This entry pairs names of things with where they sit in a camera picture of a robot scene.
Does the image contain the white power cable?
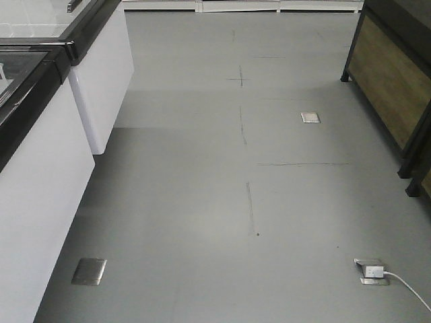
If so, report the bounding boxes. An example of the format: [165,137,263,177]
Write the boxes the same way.
[383,271,431,316]

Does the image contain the far white chest freezer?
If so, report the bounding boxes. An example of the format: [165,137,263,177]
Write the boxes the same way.
[1,1,134,155]

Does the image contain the white shelf base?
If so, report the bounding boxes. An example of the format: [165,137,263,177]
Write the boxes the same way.
[123,0,364,13]

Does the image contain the far steel floor socket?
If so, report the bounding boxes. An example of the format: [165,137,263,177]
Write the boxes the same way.
[300,112,321,124]

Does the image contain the closed steel floor socket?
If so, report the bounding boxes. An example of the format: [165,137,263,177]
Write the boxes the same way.
[71,258,107,286]

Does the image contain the wooden black-framed display stand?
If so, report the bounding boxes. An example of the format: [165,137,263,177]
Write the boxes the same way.
[341,1,430,178]

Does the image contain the white power plug adapter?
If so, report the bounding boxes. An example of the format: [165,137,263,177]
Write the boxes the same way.
[362,264,385,279]

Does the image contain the white chest freezer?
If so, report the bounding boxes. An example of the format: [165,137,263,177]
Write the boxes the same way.
[1,47,95,322]
[1,1,134,155]

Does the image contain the open steel floor socket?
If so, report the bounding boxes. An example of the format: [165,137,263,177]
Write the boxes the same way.
[354,258,390,285]

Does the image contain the near white chest freezer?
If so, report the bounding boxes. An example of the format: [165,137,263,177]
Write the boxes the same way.
[1,47,95,322]

